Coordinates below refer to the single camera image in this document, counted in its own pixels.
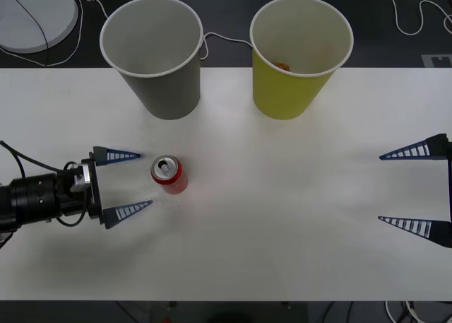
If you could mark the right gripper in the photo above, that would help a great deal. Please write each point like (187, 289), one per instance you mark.
(450, 181)

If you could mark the grey plastic waste bin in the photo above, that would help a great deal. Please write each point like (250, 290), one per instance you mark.
(166, 93)

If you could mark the yellow-green plastic waste bin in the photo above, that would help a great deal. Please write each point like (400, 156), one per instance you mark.
(286, 97)

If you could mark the red drink can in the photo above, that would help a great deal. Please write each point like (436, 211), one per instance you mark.
(173, 181)

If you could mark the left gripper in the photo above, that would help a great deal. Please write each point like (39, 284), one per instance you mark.
(96, 195)

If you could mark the round grey base plate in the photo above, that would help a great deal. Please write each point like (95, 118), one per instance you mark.
(24, 22)

